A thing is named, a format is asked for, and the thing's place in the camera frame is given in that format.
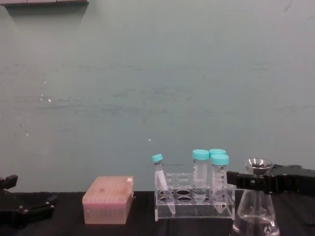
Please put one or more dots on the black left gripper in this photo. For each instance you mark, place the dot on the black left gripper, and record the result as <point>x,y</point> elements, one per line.
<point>7,211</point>

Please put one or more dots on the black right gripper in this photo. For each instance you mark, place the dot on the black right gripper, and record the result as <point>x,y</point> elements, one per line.
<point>292,182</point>

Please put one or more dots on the clear glass conical flask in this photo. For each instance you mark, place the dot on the clear glass conical flask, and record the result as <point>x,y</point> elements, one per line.
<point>256,216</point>

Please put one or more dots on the wide teal-capped conical tube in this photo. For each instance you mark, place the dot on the wide teal-capped conical tube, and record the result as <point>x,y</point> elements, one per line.
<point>219,177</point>
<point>217,151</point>
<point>199,172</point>

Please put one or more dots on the clear acrylic tube rack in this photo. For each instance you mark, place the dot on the clear acrylic tube rack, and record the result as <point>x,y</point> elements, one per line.
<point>192,214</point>

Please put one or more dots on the pink pipette tip box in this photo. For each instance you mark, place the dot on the pink pipette tip box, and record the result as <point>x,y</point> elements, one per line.
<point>108,196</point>

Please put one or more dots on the slim teal-capped conical tube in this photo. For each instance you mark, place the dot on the slim teal-capped conical tube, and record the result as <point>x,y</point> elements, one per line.
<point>161,175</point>

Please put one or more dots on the black table cloth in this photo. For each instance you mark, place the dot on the black table cloth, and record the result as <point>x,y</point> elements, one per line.
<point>137,227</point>

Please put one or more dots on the grey wall-mounted shelf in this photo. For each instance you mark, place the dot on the grey wall-mounted shelf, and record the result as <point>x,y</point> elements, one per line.
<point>46,2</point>

